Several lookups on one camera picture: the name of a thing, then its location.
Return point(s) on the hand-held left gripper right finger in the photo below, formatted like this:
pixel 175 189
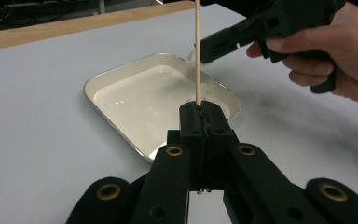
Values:
pixel 217 133

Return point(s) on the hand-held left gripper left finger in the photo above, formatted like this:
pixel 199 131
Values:
pixel 192 130

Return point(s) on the thin wooden skewer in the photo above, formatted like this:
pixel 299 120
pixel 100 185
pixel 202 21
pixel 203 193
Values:
pixel 198 77

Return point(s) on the white rectangular tray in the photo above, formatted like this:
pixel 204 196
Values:
pixel 136 102

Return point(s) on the white table mat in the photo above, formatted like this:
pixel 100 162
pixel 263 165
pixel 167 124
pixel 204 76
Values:
pixel 43 124

